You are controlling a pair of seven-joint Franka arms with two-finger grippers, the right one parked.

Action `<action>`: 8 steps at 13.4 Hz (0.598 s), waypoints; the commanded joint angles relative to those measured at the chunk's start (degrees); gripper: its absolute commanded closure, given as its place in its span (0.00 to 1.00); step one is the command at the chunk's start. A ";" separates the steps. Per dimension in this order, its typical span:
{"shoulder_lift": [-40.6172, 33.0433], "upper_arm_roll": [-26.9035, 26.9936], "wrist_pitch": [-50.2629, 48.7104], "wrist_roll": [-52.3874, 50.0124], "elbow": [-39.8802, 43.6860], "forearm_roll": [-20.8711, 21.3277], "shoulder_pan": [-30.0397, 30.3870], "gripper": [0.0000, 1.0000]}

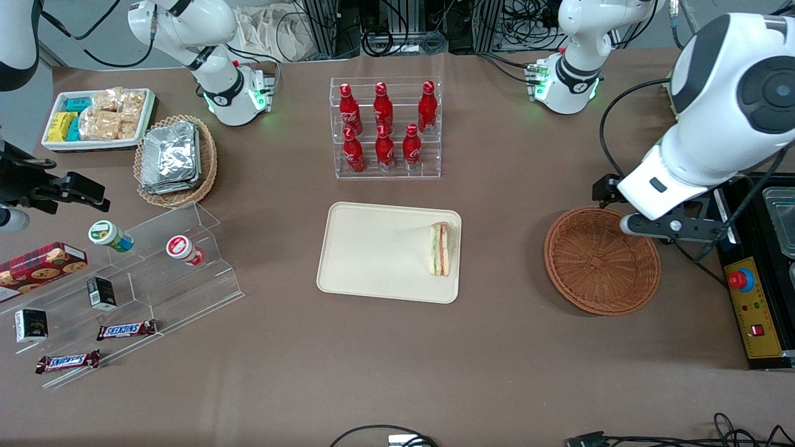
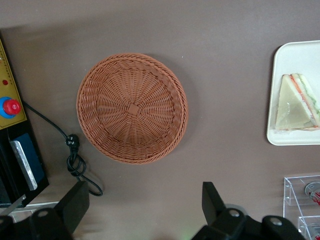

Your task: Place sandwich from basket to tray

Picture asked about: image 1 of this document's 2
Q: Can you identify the black tangled cable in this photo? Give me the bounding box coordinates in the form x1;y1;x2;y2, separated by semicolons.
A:
606;413;795;447

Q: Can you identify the cream plastic tray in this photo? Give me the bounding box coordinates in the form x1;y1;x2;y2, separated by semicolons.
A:
317;202;462;304

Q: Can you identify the red cola bottle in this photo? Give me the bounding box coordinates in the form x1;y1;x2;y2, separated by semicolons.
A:
338;83;363;134
375;125;396;171
373;82;394;131
343;127;366;173
402;124;422;171
418;81;437;134

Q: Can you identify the white cup red lid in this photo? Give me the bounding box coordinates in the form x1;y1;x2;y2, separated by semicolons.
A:
166;235;206;266

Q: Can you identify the white rectangular snack bin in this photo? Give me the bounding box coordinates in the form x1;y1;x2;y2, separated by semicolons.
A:
42;88;156;153

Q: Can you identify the black sealing machine yellow panel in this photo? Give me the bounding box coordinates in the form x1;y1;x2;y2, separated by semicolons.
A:
708;172;795;371

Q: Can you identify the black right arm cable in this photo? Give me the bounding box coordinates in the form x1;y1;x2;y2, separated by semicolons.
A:
37;0;159;69

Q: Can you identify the clear acrylic bottle rack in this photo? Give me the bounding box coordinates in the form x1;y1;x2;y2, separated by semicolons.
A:
329;76;443;181

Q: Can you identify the red cookie box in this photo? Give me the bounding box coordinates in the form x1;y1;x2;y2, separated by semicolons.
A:
0;242;88;303

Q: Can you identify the round brown wicker basket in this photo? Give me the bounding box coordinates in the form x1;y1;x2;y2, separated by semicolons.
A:
544;207;661;317

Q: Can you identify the triangle sandwich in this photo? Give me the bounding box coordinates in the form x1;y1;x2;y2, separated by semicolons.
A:
427;222;452;278

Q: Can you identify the coiled black cable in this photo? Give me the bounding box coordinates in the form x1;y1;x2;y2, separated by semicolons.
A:
362;28;411;56

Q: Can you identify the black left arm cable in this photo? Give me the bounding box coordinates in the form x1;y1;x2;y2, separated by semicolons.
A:
599;78;789;261

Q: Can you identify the clear acrylic stepped shelf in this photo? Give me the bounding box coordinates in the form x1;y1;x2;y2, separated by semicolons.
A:
0;202;245;390

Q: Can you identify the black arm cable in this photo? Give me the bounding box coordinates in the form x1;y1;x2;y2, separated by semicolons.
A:
599;78;789;261
37;0;159;69

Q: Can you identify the yellow snack pack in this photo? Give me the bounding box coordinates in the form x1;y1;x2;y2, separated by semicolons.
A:
48;112;78;142

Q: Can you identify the black looped cable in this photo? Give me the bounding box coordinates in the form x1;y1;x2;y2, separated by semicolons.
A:
329;425;438;447

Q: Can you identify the white cloth bag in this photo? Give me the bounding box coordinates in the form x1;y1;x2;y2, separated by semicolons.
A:
236;5;314;63

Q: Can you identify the white cup green lid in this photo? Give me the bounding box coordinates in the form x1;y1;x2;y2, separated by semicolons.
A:
88;220;135;253

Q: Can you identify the oval light wicker basket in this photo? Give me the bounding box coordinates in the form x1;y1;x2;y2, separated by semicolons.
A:
134;115;218;209

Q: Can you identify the small black box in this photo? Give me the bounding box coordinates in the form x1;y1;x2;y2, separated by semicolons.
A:
86;277;117;311
14;309;48;343

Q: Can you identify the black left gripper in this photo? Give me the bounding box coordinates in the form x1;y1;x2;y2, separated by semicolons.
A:
592;175;625;206

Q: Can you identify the Snickers chocolate bar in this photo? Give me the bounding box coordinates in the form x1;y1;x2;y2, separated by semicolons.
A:
96;319;157;341
35;350;101;374

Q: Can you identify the metal food container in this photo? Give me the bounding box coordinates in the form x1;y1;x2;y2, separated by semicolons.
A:
763;187;795;258

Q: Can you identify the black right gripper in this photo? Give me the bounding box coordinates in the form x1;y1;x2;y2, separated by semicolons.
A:
0;142;111;213

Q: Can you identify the aluminium frame post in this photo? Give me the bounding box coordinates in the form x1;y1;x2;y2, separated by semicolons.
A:
472;0;504;53
301;0;339;60

